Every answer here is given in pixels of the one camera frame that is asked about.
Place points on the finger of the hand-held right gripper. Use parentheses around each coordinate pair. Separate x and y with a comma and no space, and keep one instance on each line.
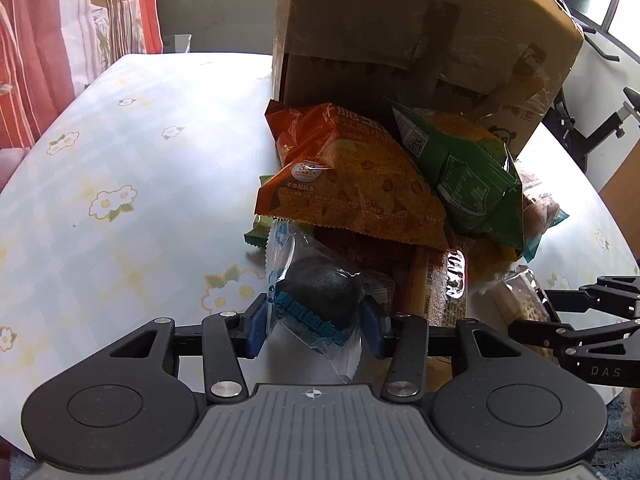
(545,334)
(575,299)

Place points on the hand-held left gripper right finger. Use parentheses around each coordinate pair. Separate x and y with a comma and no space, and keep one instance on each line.
(374,330)

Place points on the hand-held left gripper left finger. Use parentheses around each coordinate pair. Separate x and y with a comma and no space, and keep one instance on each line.
(256,331)

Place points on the clear packet with beige snack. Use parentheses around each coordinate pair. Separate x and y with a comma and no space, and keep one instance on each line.
(515,292)

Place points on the clear packet with black ball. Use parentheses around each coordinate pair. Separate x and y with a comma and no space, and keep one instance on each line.
(320,292)

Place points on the brown cardboard box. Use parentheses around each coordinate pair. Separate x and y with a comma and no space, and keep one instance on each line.
(400,20)

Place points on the long brown snack packet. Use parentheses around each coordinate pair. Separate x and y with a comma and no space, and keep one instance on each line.
(435,285)

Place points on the dark red snack packet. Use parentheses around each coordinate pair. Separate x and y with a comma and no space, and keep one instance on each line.
(365,252)

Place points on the yellow snack packet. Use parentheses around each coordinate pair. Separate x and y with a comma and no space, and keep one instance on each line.
(487,262)

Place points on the teal edged snack packet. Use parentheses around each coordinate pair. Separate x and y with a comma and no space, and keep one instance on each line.
(542,210)

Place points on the small green snack packet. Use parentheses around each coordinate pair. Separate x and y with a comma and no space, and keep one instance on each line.
(257,235)

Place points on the brown wooden board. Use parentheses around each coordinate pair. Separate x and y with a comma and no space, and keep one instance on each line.
(622,210)

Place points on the orange snack bag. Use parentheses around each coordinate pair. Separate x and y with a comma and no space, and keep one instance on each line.
(350,180)

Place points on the green snack bag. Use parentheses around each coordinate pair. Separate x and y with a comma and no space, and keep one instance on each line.
(465,180)

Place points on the black exercise bike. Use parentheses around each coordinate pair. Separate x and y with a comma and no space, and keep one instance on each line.
(600,125)

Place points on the red and white floral curtain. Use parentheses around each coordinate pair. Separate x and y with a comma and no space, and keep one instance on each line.
(60,35)

